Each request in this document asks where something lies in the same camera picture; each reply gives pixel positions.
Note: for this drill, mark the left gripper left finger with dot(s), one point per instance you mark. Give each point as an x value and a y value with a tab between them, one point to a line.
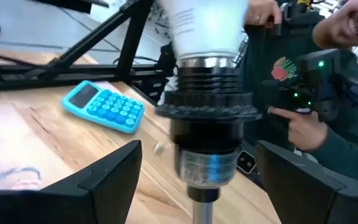
73	205

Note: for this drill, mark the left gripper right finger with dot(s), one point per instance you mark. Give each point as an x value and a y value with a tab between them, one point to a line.
315	202

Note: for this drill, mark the table lamp with wooden base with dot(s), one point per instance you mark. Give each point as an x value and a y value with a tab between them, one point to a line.
207	133

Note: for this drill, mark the white light bulb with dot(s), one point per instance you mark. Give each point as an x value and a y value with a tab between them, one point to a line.
204	31

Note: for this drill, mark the person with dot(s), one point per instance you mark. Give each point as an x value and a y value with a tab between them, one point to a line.
353	146

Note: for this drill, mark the person's hand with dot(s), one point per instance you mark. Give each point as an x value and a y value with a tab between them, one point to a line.
303	130
259	12

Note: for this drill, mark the teal calculator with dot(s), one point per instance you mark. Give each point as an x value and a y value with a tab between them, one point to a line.
104	107

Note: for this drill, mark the grey metal frame bracket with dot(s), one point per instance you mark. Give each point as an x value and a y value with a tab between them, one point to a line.
246	161

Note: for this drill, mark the black aluminium table frame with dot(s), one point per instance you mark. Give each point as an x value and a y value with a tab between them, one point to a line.
73	77

